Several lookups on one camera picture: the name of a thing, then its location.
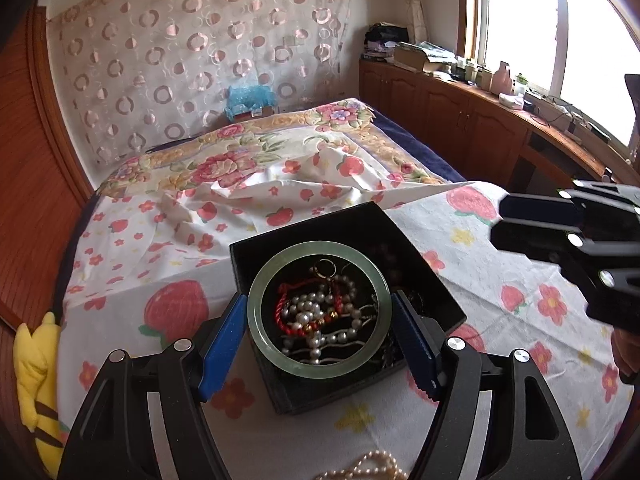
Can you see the strawberry print table cloth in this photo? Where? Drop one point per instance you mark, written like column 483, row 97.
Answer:
column 500, row 385

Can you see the white strawberry bed sheet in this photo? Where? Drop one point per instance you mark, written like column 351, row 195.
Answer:
column 150, row 240

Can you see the wooden wardrobe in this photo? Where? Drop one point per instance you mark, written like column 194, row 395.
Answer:
column 30, row 160

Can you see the navy bed cover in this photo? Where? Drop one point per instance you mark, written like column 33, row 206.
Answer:
column 425, row 150

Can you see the white power strip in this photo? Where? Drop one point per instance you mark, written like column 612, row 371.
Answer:
column 550, row 110

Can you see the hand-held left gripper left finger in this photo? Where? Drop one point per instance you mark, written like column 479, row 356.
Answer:
column 225, row 340

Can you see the pile of dark clothes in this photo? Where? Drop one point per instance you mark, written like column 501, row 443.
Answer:
column 385, row 40

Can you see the circle pattern wall curtain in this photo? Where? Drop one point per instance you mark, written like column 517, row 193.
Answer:
column 175, row 60

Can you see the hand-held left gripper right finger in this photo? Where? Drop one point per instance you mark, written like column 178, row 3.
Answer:
column 415, row 345

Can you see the cardboard box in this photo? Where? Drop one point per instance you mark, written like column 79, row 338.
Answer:
column 410, row 57

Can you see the floral window curtain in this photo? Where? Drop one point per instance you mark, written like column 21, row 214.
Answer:
column 414, row 0

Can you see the window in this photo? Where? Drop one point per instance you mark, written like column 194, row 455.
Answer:
column 525, row 20

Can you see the blue plastic bag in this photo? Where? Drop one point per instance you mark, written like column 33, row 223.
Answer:
column 247, row 100

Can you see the pink tissue pack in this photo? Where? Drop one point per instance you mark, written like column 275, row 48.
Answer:
column 510, row 100

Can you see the black jewelry box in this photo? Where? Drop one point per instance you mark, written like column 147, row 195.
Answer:
column 325, row 225

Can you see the yellow plush toy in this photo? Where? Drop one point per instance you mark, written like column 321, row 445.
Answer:
column 30, row 360

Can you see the wooden cabinet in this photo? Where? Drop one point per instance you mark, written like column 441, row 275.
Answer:
column 450, row 110

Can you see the person's right hand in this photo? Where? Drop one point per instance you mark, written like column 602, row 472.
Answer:
column 627, row 355

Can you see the green jade bangle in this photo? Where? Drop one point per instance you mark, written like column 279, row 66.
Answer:
column 320, row 369

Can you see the pink carton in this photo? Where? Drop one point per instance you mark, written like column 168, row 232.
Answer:
column 502, row 80

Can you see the floral blanket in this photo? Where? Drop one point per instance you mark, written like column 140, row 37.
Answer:
column 225, row 160

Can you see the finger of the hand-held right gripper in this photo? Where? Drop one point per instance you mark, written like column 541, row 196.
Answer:
column 535, row 210
column 525, row 242

